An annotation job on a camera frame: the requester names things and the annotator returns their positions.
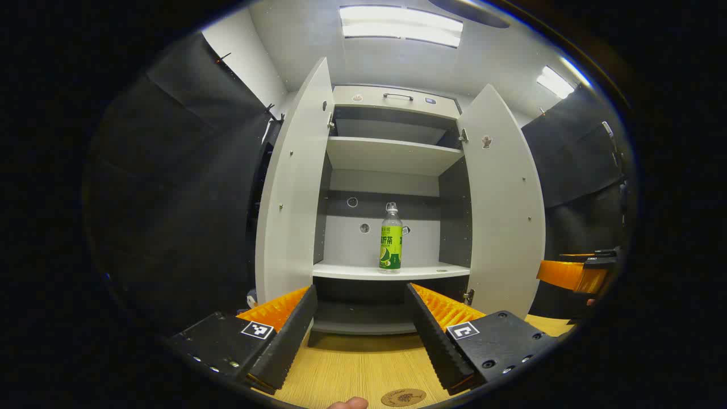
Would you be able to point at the grey cabinet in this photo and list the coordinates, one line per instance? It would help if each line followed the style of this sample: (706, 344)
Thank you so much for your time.
(386, 156)

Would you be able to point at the large ceiling light panel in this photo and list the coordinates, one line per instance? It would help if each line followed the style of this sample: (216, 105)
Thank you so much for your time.
(400, 25)

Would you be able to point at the green label bottle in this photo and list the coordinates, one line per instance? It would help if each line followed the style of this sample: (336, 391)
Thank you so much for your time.
(391, 244)

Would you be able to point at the grey cabinet door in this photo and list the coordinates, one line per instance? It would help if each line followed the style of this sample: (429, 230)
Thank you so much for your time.
(502, 216)
(295, 193)

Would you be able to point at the penguin toy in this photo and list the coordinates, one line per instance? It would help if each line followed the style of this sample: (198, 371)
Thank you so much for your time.
(251, 297)

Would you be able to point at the grey cabinet drawer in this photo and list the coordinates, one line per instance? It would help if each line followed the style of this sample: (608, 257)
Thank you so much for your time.
(395, 101)

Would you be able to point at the small ceiling light panel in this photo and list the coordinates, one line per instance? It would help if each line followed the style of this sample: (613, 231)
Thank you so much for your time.
(555, 82)

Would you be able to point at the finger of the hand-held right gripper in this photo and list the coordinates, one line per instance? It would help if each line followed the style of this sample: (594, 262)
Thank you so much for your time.
(562, 274)

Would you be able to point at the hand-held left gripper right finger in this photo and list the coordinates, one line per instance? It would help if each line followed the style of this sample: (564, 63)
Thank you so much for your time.
(440, 346)

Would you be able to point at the round brown coaster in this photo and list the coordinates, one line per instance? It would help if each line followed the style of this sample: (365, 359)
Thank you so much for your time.
(403, 397)

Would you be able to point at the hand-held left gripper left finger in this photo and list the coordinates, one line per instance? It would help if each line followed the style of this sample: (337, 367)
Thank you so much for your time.
(284, 346)

